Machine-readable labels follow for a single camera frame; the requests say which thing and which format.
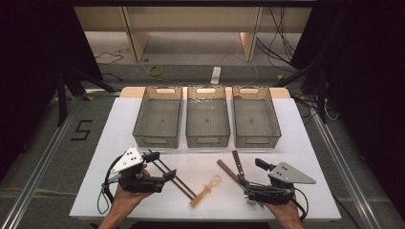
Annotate white power strip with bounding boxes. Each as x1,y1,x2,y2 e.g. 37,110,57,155
210,66,222,86

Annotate tangled black floor cables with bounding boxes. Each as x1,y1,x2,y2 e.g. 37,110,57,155
294,94,339,126

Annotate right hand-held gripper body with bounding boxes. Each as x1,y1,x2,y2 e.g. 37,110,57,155
243,161,317,206

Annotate dark brown chopstick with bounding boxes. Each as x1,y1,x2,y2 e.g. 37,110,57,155
147,149,198,198
152,160,195,201

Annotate black tripod stand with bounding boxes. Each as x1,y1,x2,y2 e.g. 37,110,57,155
274,58,329,124
55,65,117,128

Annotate beige wooden shelf unit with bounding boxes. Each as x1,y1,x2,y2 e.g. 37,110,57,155
73,6,313,63

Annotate yellow cable coil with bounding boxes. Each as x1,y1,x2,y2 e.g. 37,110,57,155
148,65,164,77

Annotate thin black floor cable loop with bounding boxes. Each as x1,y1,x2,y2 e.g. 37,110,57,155
94,51,125,66

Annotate person's left hand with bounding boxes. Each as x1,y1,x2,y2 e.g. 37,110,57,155
111,168,154,219

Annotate hand-held gripper black cable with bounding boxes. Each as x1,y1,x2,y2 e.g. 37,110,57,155
290,187,309,222
96,155,125,216

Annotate white power strip cable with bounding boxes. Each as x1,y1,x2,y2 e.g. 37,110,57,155
219,52,260,88

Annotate translucent grey plastic basket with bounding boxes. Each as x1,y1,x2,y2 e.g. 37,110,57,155
232,85,283,149
132,85,184,149
184,85,231,149

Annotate person's right hand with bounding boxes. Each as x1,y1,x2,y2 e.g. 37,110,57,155
263,198,303,223

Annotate small whisk with wooden handle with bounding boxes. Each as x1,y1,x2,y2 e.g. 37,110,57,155
189,175,223,209

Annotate right hand-held gripper black cable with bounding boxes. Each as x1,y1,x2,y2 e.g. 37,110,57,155
290,187,309,222

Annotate black curtain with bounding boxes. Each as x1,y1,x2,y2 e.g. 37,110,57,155
290,0,405,220
0,0,104,182

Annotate bundle of black cables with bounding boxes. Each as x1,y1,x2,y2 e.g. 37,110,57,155
255,6,297,73

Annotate left hand-held gripper black cable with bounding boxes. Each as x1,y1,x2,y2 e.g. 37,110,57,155
96,155,125,216

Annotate long aluminium floor rail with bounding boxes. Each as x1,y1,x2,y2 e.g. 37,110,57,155
309,109,383,229
0,94,79,229

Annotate short black floor cable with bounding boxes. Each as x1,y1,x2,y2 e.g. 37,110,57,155
101,72,124,82

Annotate brown stick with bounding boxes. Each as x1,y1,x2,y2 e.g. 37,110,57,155
217,159,247,189

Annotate short aluminium rail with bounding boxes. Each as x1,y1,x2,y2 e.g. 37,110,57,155
83,88,122,97

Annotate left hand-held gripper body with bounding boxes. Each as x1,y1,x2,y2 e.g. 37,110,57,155
101,146,165,194

